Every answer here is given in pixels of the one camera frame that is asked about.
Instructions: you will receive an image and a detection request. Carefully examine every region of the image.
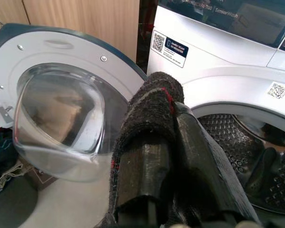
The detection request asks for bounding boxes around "black sock red stripe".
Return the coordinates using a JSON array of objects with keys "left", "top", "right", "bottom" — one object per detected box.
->
[{"left": 104, "top": 71, "right": 262, "bottom": 228}]

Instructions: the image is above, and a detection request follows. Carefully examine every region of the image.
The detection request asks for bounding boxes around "round washer door glass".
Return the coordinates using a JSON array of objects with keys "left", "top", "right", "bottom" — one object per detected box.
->
[{"left": 0, "top": 22, "right": 149, "bottom": 183}]

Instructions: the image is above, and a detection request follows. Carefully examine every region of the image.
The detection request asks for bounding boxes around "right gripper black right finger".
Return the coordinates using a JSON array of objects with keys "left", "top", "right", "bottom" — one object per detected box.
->
[{"left": 175, "top": 102, "right": 231, "bottom": 214}]

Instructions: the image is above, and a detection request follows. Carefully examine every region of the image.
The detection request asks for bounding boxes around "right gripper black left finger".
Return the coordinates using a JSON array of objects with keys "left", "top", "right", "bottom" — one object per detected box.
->
[{"left": 115, "top": 140, "right": 173, "bottom": 224}]

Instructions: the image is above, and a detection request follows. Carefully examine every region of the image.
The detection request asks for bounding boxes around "white front-load washing machine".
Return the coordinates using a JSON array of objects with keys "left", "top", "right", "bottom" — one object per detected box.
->
[{"left": 146, "top": 0, "right": 285, "bottom": 214}]

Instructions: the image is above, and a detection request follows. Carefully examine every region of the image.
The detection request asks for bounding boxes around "pile of dark clothes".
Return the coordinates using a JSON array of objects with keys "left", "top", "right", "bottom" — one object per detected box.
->
[{"left": 0, "top": 127, "right": 21, "bottom": 193}]

